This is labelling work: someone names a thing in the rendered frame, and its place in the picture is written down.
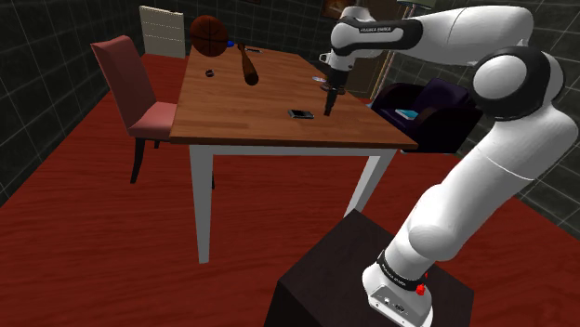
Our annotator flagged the beige ribbed radiator panel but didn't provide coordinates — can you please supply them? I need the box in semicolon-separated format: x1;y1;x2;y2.
138;5;187;59

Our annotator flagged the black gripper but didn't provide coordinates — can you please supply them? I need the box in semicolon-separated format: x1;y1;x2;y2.
323;67;350;117

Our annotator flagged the wooden table with white legs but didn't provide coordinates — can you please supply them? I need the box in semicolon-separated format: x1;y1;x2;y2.
168;45;419;265

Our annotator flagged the pink upholstered chair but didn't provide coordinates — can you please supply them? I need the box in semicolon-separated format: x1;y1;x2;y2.
89;34;178;185

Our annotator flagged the dark purple armchair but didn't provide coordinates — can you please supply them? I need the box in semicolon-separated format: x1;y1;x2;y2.
370;77;484;154

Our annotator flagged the brown wooden baseball bat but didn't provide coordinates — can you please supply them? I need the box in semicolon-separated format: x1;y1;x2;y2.
236;43;260;86

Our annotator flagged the floor lamp with gold pole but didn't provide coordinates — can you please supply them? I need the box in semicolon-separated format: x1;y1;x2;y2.
370;0;434;101

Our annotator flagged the brown basketball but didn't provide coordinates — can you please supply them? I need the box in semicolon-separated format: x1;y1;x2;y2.
189;14;230;59

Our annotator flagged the dark robot stand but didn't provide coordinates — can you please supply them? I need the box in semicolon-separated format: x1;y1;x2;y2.
263;208;476;327

